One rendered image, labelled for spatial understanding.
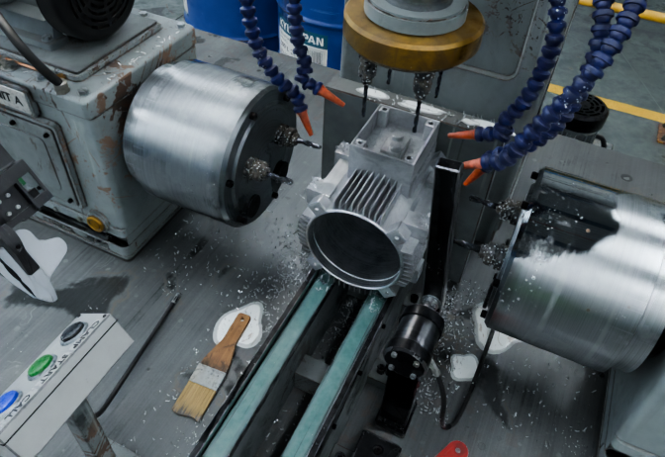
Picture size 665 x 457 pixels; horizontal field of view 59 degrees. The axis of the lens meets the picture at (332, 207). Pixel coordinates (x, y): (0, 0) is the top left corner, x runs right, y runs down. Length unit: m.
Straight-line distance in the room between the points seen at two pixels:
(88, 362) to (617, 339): 0.63
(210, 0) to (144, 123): 1.94
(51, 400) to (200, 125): 0.43
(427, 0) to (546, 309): 0.41
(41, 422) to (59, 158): 0.50
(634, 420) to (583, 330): 0.17
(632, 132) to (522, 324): 2.49
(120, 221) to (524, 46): 0.75
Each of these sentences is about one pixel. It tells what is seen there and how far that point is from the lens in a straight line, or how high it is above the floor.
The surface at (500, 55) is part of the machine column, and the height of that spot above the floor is 1.21.
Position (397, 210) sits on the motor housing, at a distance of 0.85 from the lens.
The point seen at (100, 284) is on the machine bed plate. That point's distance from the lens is 1.16.
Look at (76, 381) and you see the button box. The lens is 0.74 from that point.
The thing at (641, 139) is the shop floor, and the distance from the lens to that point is 3.22.
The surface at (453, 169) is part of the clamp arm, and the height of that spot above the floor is 1.25.
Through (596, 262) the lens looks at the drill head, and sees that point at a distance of 0.79.
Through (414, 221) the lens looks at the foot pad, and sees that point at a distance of 0.85.
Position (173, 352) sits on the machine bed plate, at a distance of 1.04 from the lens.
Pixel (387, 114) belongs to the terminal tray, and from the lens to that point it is 0.93.
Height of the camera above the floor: 1.67
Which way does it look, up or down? 44 degrees down
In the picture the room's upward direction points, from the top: 4 degrees clockwise
